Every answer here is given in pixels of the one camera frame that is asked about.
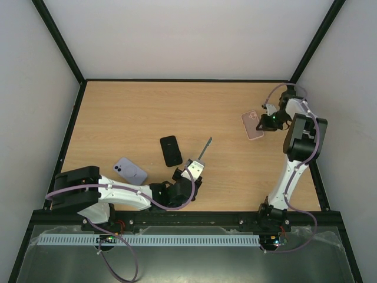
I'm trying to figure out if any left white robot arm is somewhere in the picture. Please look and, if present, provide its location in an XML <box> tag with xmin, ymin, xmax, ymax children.
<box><xmin>45</xmin><ymin>161</ymin><xmax>204</xmax><ymax>224</ymax></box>

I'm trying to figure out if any pink phone case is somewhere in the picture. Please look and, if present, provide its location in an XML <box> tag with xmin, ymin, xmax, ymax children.
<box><xmin>241</xmin><ymin>110</ymin><xmax>264</xmax><ymax>140</ymax></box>

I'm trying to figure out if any dark green phone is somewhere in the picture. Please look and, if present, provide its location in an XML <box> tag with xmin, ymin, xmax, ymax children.
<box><xmin>198</xmin><ymin>137</ymin><xmax>213</xmax><ymax>160</ymax></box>

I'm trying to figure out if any grey slotted cable duct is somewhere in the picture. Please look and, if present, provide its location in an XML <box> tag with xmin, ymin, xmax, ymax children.
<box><xmin>35</xmin><ymin>234</ymin><xmax>260</xmax><ymax>247</ymax></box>

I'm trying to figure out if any black phone case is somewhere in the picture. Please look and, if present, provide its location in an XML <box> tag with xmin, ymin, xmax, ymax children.
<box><xmin>160</xmin><ymin>136</ymin><xmax>183</xmax><ymax>167</ymax></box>

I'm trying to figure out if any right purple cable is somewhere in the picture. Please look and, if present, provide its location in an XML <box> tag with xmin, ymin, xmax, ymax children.
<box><xmin>263</xmin><ymin>82</ymin><xmax>320</xmax><ymax>255</ymax></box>

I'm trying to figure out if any lilac phone case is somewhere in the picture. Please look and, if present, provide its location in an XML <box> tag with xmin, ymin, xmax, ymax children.
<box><xmin>113</xmin><ymin>157</ymin><xmax>148</xmax><ymax>186</ymax></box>

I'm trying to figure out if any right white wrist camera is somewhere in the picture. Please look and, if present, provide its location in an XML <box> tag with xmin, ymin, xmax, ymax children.
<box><xmin>262</xmin><ymin>103</ymin><xmax>277</xmax><ymax>116</ymax></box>

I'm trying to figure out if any black aluminium frame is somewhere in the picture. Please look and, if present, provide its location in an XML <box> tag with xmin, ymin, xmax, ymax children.
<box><xmin>5</xmin><ymin>0</ymin><xmax>365</xmax><ymax>283</ymax></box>

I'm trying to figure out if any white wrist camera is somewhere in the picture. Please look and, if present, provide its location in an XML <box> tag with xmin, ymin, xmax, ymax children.
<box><xmin>262</xmin><ymin>103</ymin><xmax>277</xmax><ymax>116</ymax></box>
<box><xmin>180</xmin><ymin>159</ymin><xmax>205</xmax><ymax>181</ymax></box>

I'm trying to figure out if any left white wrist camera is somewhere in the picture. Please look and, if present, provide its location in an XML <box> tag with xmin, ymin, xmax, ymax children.
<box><xmin>180</xmin><ymin>159</ymin><xmax>205</xmax><ymax>181</ymax></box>

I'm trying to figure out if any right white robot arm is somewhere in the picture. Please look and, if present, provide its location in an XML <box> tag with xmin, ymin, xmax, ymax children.
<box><xmin>256</xmin><ymin>89</ymin><xmax>328</xmax><ymax>231</ymax></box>

